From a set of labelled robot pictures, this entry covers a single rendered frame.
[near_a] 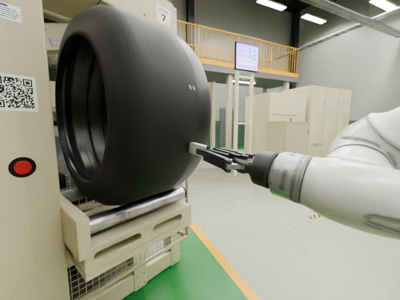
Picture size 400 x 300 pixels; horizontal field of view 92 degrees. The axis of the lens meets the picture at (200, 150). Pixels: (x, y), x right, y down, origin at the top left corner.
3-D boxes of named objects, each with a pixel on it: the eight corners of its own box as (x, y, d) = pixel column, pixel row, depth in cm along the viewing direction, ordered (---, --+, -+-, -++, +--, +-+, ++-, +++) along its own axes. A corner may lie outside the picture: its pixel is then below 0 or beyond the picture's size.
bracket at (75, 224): (78, 263, 43) (75, 221, 41) (40, 211, 69) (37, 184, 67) (95, 255, 45) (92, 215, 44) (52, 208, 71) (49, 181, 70)
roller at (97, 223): (85, 236, 46) (80, 217, 47) (80, 238, 49) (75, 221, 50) (188, 196, 72) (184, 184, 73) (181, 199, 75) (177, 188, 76)
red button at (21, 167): (14, 175, 42) (12, 161, 41) (13, 174, 43) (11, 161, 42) (33, 172, 44) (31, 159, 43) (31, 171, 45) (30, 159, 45)
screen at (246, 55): (235, 68, 405) (236, 40, 398) (234, 69, 410) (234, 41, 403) (258, 72, 430) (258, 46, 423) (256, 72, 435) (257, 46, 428)
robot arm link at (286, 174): (305, 159, 31) (269, 151, 35) (294, 211, 33) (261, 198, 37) (317, 153, 38) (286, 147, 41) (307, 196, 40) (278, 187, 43)
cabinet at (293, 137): (281, 174, 460) (284, 121, 444) (265, 169, 510) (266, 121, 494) (307, 170, 497) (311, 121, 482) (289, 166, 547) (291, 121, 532)
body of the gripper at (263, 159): (286, 151, 41) (247, 143, 47) (271, 155, 35) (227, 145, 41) (279, 184, 43) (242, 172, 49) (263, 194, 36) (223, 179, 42)
